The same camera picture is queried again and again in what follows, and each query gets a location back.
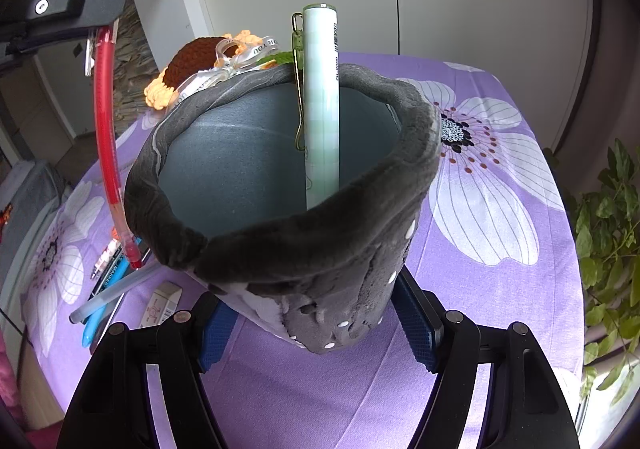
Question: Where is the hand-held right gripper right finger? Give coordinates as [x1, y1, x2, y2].
[391, 267, 583, 449]

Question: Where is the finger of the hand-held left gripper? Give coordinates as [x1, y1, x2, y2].
[0, 0, 127, 37]
[0, 27, 56, 58]

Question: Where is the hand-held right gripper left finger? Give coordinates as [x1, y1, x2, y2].
[56, 293, 240, 449]

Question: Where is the white polka dot container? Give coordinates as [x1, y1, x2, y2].
[123, 64, 442, 355]

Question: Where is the red gel pen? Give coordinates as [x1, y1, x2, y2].
[84, 0, 151, 274]

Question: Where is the pale green pen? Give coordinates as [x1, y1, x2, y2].
[291, 3, 342, 210]

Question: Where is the white boxed eraser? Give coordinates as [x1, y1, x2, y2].
[140, 281, 184, 330]

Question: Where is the purple floral tablecloth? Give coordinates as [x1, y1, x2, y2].
[20, 51, 586, 449]

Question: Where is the crochet sunflower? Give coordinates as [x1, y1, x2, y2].
[144, 31, 297, 110]

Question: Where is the black marker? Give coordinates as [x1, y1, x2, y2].
[89, 239, 152, 302]

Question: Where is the blue pen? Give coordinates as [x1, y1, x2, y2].
[80, 301, 110, 346]

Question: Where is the pink and white pen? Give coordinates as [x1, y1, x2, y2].
[90, 239, 122, 281]

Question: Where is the grey fabric seat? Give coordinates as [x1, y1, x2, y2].
[0, 161, 67, 250]

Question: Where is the white printed ribbon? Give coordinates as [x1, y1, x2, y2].
[172, 34, 281, 104]

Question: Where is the green potted plant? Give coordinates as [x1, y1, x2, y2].
[542, 139, 640, 410]

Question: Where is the white wardrobe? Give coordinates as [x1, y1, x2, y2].
[160, 0, 601, 154]

